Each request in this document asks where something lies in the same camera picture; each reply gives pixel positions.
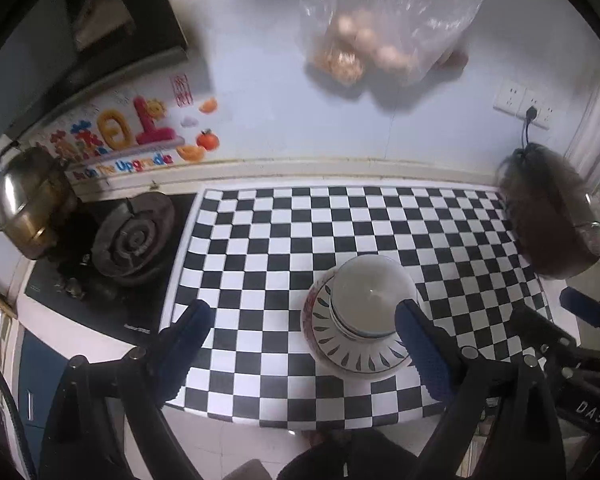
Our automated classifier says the patterned ceramic bowl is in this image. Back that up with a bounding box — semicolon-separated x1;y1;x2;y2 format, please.
301;268;412;382

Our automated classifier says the black rice cooker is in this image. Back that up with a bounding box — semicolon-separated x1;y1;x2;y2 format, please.
498;143;600;280

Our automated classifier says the blue cabinet door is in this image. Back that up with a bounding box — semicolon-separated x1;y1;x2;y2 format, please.
18;330;68;469

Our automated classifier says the black gas stove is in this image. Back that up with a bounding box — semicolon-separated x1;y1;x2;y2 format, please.
24;191;196;346

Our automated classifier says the checkered black white mat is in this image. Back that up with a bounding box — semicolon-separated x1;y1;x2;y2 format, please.
162;185;550;430

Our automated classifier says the metal kettle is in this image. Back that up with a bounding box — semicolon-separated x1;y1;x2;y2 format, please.
0;146;79;260

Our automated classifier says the plastic bag with eggs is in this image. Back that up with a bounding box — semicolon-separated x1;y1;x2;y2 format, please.
299;0;483;87

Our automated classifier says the black range hood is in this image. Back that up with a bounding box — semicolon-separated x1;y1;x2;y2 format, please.
0;0;187;140

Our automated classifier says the black power cable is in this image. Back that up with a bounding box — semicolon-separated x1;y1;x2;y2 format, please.
521;105;539;149

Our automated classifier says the white wall socket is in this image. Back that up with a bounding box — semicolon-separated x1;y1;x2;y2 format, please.
493;79;556;130

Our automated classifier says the colourful wall sticker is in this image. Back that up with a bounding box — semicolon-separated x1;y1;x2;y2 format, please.
27;72;221;183

